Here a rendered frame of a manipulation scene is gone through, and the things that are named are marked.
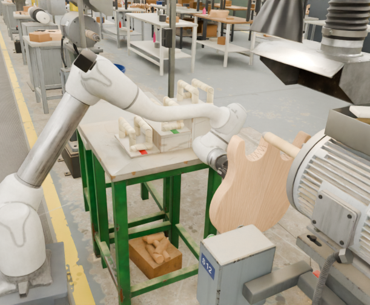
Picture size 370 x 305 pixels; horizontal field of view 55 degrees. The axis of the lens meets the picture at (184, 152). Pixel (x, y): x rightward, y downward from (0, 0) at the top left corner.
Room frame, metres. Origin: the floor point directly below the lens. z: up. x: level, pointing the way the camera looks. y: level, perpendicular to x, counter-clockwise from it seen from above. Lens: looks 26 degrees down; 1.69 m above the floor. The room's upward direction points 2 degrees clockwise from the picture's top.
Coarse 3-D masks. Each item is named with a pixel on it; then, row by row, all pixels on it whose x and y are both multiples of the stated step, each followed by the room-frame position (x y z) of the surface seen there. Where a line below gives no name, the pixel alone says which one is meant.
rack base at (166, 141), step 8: (144, 120) 1.71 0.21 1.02; (152, 128) 1.62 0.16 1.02; (160, 128) 1.61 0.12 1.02; (184, 128) 1.62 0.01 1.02; (160, 136) 1.52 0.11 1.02; (168, 136) 1.54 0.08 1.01; (176, 136) 1.56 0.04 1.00; (184, 136) 1.58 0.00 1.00; (160, 144) 1.52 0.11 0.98; (168, 144) 1.54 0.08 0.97; (176, 144) 1.56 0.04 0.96; (184, 144) 1.58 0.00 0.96; (160, 152) 1.52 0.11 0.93
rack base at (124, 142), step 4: (140, 132) 1.74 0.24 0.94; (116, 136) 1.67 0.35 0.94; (128, 136) 1.68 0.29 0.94; (136, 136) 1.68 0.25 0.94; (140, 136) 1.68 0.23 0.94; (144, 136) 1.68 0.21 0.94; (120, 140) 1.62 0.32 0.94; (124, 140) 1.62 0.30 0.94; (128, 140) 1.62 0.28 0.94; (136, 140) 1.63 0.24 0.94; (140, 140) 1.63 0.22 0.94; (144, 140) 1.63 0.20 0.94; (124, 144) 1.58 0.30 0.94; (128, 144) 1.58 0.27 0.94; (124, 148) 1.54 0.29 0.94; (128, 148) 1.54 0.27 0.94; (152, 148) 1.55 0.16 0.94; (156, 148) 1.55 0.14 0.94; (128, 152) 1.49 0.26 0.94; (132, 152) 1.49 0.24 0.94; (136, 152) 1.49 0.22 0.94; (148, 152) 1.50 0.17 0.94; (152, 152) 1.50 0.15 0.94; (156, 152) 1.51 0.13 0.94; (132, 156) 1.46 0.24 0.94; (136, 156) 1.47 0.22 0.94; (140, 156) 1.48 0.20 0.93
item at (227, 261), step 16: (208, 240) 0.68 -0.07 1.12; (224, 240) 0.69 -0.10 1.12; (240, 240) 0.69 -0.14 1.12; (256, 240) 0.69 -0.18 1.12; (208, 256) 0.65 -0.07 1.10; (224, 256) 0.63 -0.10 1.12; (240, 256) 0.63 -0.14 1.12; (256, 256) 0.65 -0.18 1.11; (272, 256) 0.67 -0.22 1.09; (208, 272) 0.64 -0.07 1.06; (224, 272) 0.61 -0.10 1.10; (240, 272) 0.63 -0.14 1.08; (256, 272) 0.65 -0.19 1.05; (208, 288) 0.63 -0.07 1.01; (224, 288) 0.61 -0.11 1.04; (240, 288) 0.63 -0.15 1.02; (208, 304) 0.63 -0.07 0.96; (224, 304) 0.61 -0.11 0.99; (240, 304) 0.63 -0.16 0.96; (256, 304) 0.66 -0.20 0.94
